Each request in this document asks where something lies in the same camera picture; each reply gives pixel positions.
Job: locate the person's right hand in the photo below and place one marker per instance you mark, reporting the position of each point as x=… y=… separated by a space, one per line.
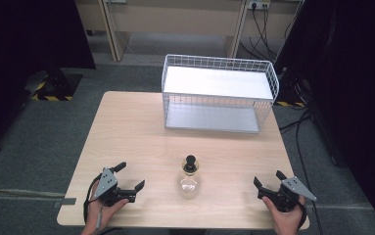
x=286 y=222

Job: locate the white power strip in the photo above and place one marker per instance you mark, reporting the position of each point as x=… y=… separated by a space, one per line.
x=258 y=4

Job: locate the dark curtain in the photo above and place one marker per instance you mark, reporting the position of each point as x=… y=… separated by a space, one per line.
x=354 y=81

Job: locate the clear glass bottle black stopper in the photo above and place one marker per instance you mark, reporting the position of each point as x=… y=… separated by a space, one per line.
x=189 y=182

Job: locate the person's left hand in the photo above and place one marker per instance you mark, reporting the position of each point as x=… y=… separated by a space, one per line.
x=102 y=213

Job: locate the grey floor tape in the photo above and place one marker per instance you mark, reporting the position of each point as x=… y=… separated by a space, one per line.
x=65 y=202

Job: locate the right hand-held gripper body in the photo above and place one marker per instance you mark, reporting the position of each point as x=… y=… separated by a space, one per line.
x=289 y=191

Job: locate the black stand base striped tape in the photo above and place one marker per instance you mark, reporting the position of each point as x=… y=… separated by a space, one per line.
x=57 y=86

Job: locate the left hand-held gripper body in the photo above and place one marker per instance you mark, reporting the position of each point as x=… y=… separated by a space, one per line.
x=106 y=183

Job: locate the beige desk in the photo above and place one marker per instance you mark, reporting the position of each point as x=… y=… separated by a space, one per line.
x=175 y=16

